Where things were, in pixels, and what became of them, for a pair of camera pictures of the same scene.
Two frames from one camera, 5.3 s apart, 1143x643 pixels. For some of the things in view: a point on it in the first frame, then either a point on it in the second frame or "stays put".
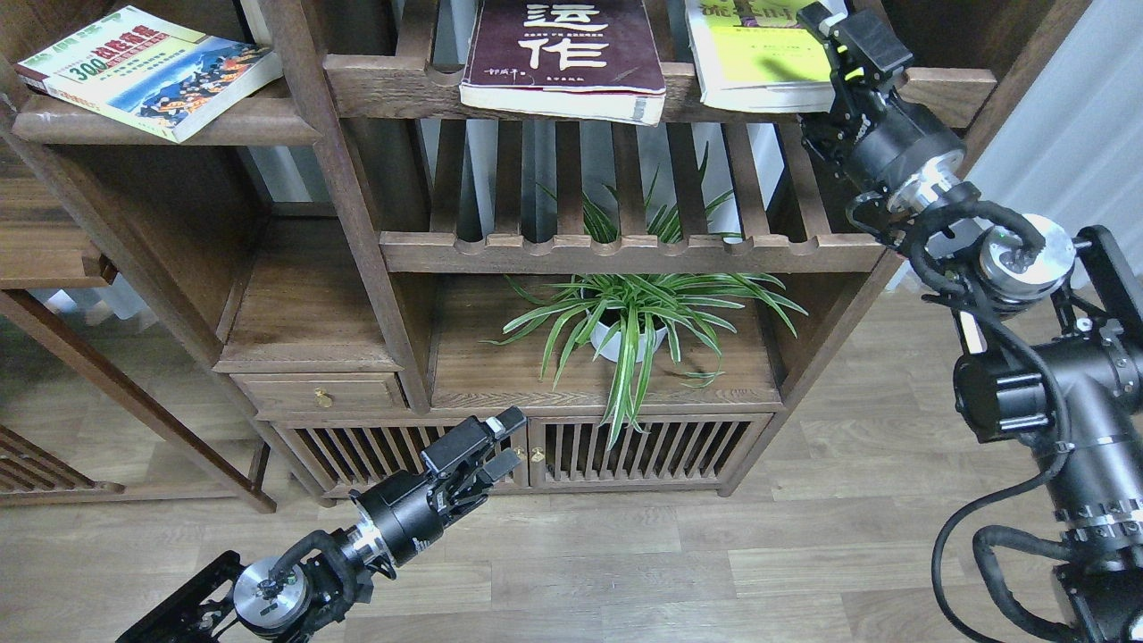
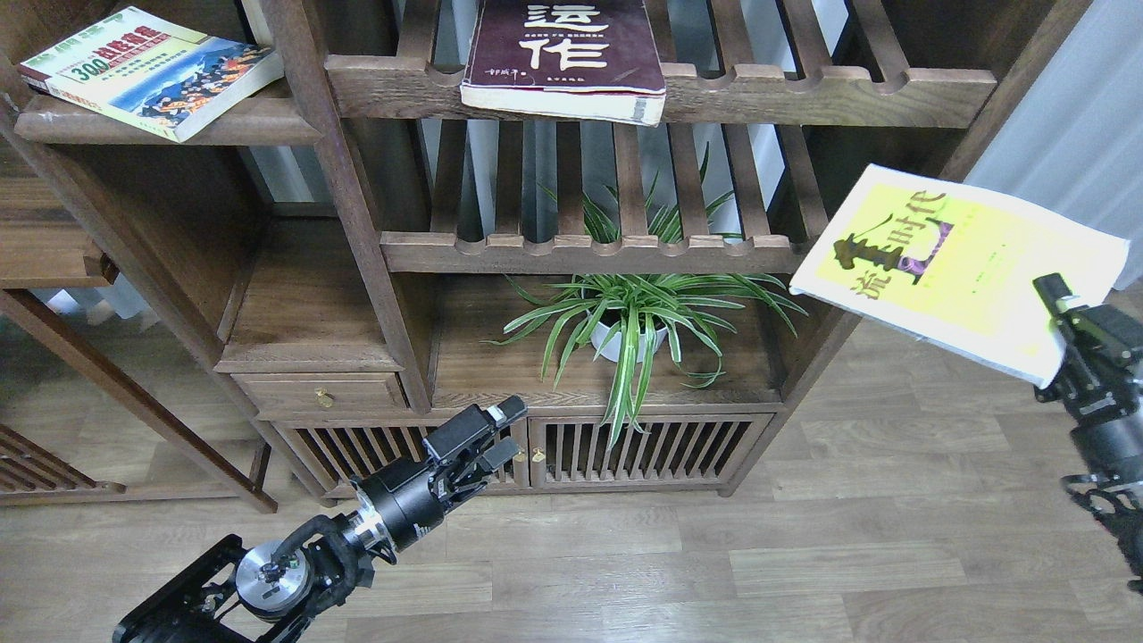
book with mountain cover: (151, 72) stays put
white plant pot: (599, 333) stays put
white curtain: (1073, 149) stays put
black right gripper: (869, 132) -> (1100, 382)
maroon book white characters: (590, 60) stays put
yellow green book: (759, 54) -> (955, 272)
